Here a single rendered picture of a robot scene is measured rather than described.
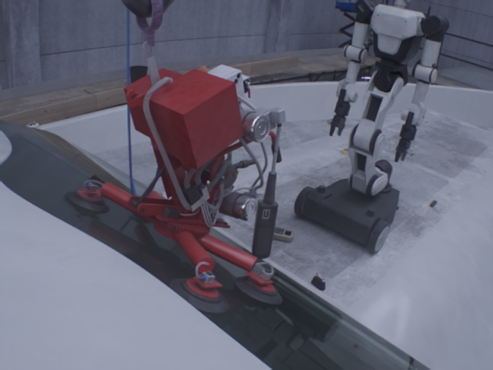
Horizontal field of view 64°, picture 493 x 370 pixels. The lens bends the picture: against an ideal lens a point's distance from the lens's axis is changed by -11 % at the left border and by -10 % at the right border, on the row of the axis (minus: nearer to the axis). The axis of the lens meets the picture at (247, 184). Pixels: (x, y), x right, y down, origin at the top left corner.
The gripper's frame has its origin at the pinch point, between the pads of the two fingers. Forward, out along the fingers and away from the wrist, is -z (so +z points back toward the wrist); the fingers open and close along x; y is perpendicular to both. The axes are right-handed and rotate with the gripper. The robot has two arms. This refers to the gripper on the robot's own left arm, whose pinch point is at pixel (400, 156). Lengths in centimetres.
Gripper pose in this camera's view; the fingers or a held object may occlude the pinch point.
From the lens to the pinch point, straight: 254.9
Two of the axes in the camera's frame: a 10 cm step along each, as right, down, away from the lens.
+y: 7.5, 3.7, -5.5
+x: -6.2, 1.0, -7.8
